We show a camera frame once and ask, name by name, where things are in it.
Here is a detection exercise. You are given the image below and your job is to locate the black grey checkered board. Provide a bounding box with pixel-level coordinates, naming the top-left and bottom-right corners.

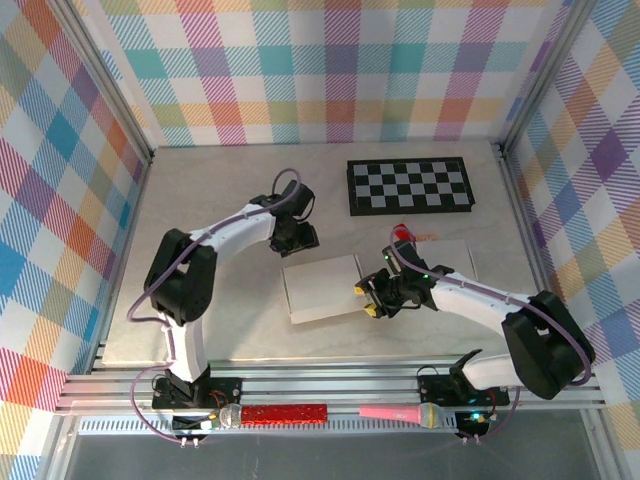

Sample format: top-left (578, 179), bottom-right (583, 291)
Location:
top-left (346, 156), bottom-right (476, 217)

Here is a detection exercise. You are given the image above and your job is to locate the pink toy microphone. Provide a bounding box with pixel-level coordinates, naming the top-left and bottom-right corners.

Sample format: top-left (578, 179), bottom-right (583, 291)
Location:
top-left (358, 402), bottom-right (445, 430)

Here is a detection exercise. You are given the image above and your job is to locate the red glitter toy microphone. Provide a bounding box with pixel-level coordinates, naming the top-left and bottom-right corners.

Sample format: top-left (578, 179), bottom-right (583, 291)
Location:
top-left (218, 402), bottom-right (329, 430)

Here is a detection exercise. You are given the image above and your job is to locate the small electronics board green light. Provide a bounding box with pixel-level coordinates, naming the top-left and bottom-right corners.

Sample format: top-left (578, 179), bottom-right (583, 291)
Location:
top-left (455, 409), bottom-right (492, 437)

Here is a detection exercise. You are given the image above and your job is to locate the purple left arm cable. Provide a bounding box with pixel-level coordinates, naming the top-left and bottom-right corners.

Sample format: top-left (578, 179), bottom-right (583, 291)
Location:
top-left (127, 167), bottom-right (304, 446)

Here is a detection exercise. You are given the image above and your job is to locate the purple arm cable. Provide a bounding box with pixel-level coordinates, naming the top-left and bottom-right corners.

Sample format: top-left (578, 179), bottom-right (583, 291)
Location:
top-left (127, 167), bottom-right (304, 446)
top-left (389, 227), bottom-right (596, 446)

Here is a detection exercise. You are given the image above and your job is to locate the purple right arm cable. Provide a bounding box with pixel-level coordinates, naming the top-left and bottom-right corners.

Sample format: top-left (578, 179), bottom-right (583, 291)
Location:
top-left (389, 227), bottom-right (596, 446)

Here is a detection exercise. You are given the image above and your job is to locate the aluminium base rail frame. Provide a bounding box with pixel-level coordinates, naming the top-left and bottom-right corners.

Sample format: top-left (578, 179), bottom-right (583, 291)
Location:
top-left (54, 355), bottom-right (607, 417)

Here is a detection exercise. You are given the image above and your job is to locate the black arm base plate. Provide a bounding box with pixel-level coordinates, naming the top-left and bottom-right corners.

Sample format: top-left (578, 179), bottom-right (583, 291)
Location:
top-left (151, 375), bottom-right (245, 410)
top-left (417, 373), bottom-right (511, 407)

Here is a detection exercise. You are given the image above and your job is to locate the aluminium side rail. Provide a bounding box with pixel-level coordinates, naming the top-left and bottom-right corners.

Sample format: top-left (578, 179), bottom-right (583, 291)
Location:
top-left (498, 144), bottom-right (574, 369)
top-left (87, 149), bottom-right (156, 374)

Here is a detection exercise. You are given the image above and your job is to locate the aluminium corner post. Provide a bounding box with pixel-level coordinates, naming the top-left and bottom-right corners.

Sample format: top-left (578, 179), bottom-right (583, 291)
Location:
top-left (47, 0), bottom-right (155, 164)
top-left (498, 0), bottom-right (599, 159)

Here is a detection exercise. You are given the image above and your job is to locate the white slotted cable duct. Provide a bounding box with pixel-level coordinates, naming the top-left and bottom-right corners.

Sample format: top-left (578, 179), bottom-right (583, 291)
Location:
top-left (77, 413), bottom-right (459, 437)

